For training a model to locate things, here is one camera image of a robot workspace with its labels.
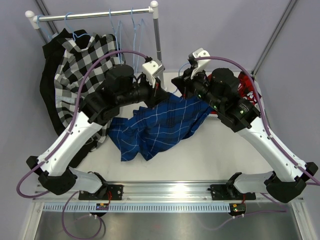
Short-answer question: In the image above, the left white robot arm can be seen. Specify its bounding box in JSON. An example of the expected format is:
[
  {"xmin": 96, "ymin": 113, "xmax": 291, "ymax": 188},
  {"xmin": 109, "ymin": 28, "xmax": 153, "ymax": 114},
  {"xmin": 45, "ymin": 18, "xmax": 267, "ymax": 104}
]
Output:
[{"xmin": 26, "ymin": 60, "xmax": 168, "ymax": 200}]

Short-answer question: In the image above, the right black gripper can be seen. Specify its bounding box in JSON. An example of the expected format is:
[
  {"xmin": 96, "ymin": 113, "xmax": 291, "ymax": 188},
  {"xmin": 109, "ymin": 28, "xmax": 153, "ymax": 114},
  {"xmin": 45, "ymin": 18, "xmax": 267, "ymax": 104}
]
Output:
[{"xmin": 173, "ymin": 64, "xmax": 224, "ymax": 112}]

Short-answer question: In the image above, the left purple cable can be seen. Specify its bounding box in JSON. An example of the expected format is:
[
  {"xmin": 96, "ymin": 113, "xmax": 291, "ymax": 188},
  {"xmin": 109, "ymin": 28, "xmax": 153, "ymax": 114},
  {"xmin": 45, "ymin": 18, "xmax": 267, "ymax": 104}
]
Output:
[{"xmin": 16, "ymin": 49, "xmax": 153, "ymax": 200}]

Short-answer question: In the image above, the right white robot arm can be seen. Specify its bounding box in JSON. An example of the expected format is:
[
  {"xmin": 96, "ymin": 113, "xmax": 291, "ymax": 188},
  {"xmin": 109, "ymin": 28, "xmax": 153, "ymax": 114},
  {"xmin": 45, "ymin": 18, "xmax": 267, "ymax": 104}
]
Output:
[{"xmin": 171, "ymin": 68, "xmax": 319, "ymax": 203}]

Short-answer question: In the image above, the red black plaid shirt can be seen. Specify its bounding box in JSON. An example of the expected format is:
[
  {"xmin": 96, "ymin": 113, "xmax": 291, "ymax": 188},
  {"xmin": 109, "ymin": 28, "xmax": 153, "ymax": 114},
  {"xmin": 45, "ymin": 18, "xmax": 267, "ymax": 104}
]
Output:
[{"xmin": 237, "ymin": 71, "xmax": 258, "ymax": 107}]

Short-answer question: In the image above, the blue hanger of black shirt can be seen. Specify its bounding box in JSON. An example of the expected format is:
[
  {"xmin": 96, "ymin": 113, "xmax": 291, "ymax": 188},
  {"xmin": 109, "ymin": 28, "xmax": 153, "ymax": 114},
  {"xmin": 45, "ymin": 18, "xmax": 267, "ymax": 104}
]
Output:
[{"xmin": 36, "ymin": 14, "xmax": 53, "ymax": 42}]

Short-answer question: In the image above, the white slotted cable duct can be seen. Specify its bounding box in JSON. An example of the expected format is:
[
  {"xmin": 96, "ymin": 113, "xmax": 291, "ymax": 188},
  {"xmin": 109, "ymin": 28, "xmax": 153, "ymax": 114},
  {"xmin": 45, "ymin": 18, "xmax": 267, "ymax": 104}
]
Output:
[{"xmin": 43, "ymin": 202, "xmax": 231, "ymax": 213}]

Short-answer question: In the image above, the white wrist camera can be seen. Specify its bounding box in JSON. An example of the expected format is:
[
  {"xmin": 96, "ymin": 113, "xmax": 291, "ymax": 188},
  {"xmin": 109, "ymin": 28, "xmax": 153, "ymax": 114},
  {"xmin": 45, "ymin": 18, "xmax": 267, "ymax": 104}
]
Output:
[
  {"xmin": 142, "ymin": 59, "xmax": 165, "ymax": 88},
  {"xmin": 188, "ymin": 47, "xmax": 210, "ymax": 80}
]

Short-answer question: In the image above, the aluminium frame post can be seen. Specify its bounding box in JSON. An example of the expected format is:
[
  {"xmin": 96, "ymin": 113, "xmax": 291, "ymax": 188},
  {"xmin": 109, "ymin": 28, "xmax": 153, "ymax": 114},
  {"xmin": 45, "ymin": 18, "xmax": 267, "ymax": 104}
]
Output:
[
  {"xmin": 251, "ymin": 0, "xmax": 299, "ymax": 76},
  {"xmin": 33, "ymin": 0, "xmax": 59, "ymax": 44}
]

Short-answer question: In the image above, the right aluminium frame post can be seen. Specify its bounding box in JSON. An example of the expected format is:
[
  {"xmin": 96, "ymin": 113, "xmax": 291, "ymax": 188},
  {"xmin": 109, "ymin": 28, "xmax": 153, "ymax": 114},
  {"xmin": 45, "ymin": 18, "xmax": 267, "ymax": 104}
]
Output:
[{"xmin": 251, "ymin": 0, "xmax": 299, "ymax": 76}]

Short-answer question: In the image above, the grey white plaid shirt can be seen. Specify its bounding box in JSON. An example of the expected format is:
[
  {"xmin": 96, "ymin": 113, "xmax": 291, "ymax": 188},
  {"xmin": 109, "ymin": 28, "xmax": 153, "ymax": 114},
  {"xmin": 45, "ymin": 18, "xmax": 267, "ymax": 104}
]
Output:
[{"xmin": 53, "ymin": 33, "xmax": 124, "ymax": 152}]

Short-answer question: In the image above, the metal clothes rack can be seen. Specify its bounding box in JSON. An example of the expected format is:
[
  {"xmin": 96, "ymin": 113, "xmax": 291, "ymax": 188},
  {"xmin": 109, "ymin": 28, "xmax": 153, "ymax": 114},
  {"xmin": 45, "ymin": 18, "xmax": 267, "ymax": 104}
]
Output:
[{"xmin": 25, "ymin": 0, "xmax": 169, "ymax": 91}]

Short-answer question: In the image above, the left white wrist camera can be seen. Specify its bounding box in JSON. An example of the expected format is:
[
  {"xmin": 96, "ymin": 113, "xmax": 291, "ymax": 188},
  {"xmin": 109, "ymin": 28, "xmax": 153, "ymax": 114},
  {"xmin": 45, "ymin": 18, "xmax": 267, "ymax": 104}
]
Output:
[{"xmin": 142, "ymin": 59, "xmax": 165, "ymax": 88}]

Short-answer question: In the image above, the light blue wire hanger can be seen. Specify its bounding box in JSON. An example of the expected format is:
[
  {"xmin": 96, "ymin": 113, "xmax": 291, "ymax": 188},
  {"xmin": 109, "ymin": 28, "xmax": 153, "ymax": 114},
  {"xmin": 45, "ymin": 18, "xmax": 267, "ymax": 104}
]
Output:
[{"xmin": 130, "ymin": 8, "xmax": 145, "ymax": 74}]

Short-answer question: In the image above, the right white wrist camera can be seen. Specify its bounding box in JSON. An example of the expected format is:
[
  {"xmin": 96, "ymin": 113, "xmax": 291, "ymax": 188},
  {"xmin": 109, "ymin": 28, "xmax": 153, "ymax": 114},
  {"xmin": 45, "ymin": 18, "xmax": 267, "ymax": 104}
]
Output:
[{"xmin": 188, "ymin": 47, "xmax": 210, "ymax": 80}]

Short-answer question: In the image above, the left aluminium frame post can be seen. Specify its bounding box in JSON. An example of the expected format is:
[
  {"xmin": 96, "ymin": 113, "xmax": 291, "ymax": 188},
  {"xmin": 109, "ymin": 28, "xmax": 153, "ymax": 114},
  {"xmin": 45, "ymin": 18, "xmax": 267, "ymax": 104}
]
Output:
[{"xmin": 33, "ymin": 0, "xmax": 59, "ymax": 44}]

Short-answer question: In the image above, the white plastic basket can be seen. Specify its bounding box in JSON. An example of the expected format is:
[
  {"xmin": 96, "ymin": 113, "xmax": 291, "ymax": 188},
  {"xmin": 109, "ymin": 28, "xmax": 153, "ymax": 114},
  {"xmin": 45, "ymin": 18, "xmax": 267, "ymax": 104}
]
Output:
[{"xmin": 208, "ymin": 74, "xmax": 266, "ymax": 121}]

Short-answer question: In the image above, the blue plaid shirt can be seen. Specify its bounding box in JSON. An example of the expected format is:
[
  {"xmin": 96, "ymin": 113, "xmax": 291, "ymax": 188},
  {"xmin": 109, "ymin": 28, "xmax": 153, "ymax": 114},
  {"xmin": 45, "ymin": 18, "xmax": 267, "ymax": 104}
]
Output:
[{"xmin": 108, "ymin": 94, "xmax": 212, "ymax": 162}]

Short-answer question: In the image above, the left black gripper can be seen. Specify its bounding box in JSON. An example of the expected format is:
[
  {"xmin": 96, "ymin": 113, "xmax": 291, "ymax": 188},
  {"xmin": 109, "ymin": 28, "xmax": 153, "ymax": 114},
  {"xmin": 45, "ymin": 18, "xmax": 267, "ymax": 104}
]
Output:
[{"xmin": 116, "ymin": 73, "xmax": 169, "ymax": 110}]

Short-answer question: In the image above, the blue hanger of grey shirt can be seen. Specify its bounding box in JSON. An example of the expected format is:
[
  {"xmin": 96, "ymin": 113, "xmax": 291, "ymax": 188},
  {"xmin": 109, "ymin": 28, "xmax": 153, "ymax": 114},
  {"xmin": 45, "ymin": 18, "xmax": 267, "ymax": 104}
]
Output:
[{"xmin": 64, "ymin": 11, "xmax": 92, "ymax": 43}]

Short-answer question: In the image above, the blue hanger of red shirt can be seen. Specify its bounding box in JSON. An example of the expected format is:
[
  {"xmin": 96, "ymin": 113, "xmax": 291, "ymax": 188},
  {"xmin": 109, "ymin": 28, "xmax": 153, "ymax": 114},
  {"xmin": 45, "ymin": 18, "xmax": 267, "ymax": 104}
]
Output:
[{"xmin": 109, "ymin": 9, "xmax": 123, "ymax": 51}]

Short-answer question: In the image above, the aluminium mounting rail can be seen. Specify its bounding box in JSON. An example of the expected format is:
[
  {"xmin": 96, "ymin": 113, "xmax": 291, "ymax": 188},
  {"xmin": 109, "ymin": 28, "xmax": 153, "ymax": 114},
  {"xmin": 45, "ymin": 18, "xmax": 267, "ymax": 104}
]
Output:
[{"xmin": 32, "ymin": 181, "xmax": 262, "ymax": 203}]

